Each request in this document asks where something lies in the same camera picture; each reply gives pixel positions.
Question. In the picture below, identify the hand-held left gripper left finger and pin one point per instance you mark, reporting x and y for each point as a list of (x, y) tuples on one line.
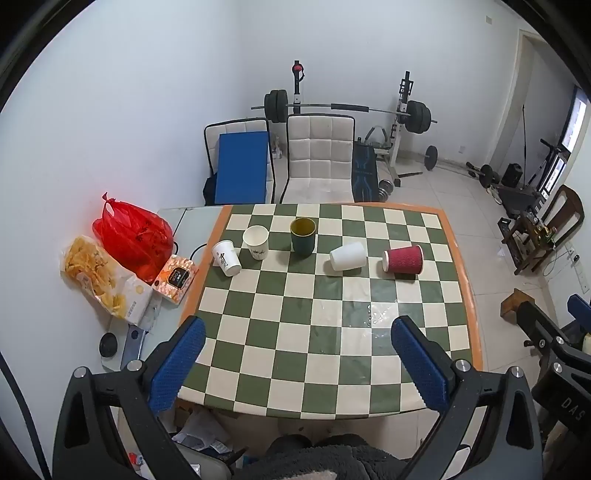
[(180, 364)]

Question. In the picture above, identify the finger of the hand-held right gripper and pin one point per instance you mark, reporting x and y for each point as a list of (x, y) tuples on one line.
[(579, 307), (542, 325)]

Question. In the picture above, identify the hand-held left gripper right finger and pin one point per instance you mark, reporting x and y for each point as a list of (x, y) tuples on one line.
[(420, 364)]

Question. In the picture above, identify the red ripple paper cup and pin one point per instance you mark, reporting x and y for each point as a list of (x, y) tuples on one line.
[(404, 260)]

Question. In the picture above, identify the white paper cup red print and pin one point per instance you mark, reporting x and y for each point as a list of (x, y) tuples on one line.
[(226, 259)]

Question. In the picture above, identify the plain white paper cup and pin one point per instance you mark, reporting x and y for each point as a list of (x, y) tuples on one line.
[(348, 257)]

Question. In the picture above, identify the white paper cup black print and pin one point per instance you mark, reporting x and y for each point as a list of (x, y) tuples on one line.
[(256, 244)]

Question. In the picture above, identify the dark green cup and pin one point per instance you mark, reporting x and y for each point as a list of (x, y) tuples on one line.
[(303, 242)]

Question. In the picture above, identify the wooden stool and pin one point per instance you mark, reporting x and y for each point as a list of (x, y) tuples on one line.
[(515, 304)]

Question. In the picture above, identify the grey metal tool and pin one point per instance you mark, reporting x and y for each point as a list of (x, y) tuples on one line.
[(134, 346)]

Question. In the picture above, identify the crumpled papers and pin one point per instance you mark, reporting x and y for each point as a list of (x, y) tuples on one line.
[(201, 429)]

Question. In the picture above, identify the black round lid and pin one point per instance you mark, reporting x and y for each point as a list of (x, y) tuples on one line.
[(110, 345)]

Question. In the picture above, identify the orange patterned box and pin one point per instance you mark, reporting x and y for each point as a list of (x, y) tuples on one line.
[(175, 279)]

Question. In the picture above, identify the dark wooden chair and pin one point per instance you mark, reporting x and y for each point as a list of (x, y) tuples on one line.
[(563, 203)]

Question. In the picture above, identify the green white checkered tablecloth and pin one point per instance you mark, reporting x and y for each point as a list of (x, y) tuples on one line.
[(323, 323)]

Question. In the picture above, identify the bag of yellow chips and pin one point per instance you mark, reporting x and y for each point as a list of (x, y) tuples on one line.
[(99, 277)]

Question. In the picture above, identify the black exercise machine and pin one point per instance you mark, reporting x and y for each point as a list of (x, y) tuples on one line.
[(519, 201)]

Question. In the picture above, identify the red plastic bag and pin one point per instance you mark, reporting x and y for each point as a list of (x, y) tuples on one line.
[(134, 240)]

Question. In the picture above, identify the grey folding table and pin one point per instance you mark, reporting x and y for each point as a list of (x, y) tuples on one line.
[(187, 226)]

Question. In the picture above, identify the black dumbbells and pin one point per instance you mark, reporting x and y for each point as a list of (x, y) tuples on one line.
[(485, 174)]

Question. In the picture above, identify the black blue bench pad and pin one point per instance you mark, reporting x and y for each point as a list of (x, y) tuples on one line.
[(365, 170)]

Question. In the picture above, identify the black weight plate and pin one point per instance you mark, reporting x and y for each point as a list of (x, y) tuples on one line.
[(430, 158)]

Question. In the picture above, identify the blue cushion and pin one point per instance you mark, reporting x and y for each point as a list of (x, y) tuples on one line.
[(242, 166)]

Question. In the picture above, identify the white weight rack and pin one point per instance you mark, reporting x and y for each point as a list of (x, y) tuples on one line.
[(397, 147)]

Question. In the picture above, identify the white padded chair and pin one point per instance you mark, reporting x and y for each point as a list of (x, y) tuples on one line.
[(233, 127), (318, 157)]

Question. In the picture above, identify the barbell with black plates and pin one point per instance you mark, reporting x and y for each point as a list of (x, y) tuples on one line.
[(277, 106)]

